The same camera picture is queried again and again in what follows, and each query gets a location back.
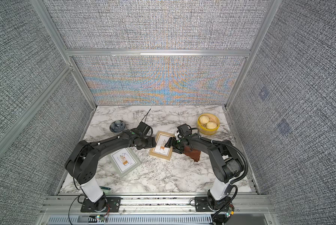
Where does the brown microfibre cloth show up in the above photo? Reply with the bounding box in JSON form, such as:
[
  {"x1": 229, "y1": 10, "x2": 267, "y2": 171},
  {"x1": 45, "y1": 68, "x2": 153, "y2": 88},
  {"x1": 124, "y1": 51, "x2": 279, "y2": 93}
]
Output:
[{"x1": 183, "y1": 146, "x2": 201, "y2": 162}]

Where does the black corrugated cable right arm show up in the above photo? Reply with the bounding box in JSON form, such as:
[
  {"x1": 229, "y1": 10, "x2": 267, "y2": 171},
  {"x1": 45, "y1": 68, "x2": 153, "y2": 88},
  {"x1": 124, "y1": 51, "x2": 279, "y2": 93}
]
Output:
[{"x1": 189, "y1": 127, "x2": 248, "y2": 220}]

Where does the grey green picture frame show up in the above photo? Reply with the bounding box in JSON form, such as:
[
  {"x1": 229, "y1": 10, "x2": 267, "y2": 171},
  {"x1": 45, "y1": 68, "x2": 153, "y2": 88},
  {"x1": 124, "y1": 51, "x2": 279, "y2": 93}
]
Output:
[{"x1": 108, "y1": 147, "x2": 141, "y2": 177}]

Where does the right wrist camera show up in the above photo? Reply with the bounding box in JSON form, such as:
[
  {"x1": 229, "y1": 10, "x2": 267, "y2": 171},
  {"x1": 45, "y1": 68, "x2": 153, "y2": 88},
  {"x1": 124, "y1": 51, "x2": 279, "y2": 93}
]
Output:
[{"x1": 177, "y1": 124, "x2": 192, "y2": 139}]

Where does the white steamed bun front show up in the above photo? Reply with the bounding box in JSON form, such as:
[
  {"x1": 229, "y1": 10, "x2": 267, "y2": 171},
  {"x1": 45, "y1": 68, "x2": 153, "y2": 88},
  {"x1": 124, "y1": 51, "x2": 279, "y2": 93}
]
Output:
[{"x1": 206, "y1": 121, "x2": 218, "y2": 129}]

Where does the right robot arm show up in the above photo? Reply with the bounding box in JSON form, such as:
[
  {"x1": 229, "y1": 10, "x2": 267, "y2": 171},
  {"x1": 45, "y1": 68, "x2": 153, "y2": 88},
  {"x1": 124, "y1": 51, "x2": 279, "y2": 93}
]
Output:
[{"x1": 165, "y1": 134, "x2": 248, "y2": 212}]

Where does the white steamed bun back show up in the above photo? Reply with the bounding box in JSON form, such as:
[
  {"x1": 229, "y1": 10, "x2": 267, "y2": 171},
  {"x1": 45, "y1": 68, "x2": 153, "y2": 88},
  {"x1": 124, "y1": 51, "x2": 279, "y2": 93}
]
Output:
[{"x1": 199, "y1": 115, "x2": 210, "y2": 125}]

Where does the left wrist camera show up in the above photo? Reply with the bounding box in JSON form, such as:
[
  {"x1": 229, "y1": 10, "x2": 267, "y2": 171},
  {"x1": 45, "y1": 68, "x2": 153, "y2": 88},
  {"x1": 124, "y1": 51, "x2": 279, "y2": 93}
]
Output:
[{"x1": 136, "y1": 121, "x2": 153, "y2": 137}]

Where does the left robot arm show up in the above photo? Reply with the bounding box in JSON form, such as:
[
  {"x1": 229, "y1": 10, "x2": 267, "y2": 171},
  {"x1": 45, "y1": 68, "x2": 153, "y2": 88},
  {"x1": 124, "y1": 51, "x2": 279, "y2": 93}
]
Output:
[{"x1": 64, "y1": 130, "x2": 156, "y2": 203}]

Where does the yellow rimmed bamboo steamer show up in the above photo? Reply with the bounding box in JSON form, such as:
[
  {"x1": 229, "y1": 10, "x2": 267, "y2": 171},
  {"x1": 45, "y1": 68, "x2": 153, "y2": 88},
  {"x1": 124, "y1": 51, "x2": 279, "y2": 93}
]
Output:
[{"x1": 197, "y1": 113, "x2": 220, "y2": 136}]

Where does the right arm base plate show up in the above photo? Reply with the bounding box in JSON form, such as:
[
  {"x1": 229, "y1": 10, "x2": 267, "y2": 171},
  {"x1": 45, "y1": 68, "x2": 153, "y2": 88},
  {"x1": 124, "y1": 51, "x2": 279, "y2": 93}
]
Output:
[{"x1": 194, "y1": 196, "x2": 213, "y2": 212}]

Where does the grey flower shaped dish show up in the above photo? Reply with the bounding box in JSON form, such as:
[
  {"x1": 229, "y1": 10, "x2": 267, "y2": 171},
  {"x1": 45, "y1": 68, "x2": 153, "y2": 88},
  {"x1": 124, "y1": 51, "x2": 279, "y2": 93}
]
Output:
[{"x1": 109, "y1": 120, "x2": 126, "y2": 133}]

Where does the white steamed bun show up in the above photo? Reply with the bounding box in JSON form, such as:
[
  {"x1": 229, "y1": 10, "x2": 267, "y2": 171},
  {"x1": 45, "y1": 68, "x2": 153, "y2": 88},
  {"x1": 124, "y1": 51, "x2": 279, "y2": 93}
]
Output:
[
  {"x1": 206, "y1": 121, "x2": 218, "y2": 129},
  {"x1": 199, "y1": 115, "x2": 210, "y2": 125}
]

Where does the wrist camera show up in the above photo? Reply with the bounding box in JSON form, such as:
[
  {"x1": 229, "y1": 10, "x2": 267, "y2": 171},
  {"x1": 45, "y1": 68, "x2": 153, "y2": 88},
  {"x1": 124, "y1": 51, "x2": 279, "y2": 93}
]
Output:
[
  {"x1": 177, "y1": 124, "x2": 192, "y2": 139},
  {"x1": 136, "y1": 121, "x2": 153, "y2": 137}
]

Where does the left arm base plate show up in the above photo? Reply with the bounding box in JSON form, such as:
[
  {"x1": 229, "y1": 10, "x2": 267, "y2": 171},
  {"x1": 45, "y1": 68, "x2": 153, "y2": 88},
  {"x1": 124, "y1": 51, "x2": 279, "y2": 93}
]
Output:
[{"x1": 80, "y1": 197, "x2": 122, "y2": 213}]

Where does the light wood picture frame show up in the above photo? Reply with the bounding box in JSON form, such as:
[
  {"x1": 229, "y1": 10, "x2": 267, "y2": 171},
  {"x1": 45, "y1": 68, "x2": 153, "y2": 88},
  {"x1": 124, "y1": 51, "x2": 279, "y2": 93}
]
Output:
[{"x1": 149, "y1": 131, "x2": 175, "y2": 160}]

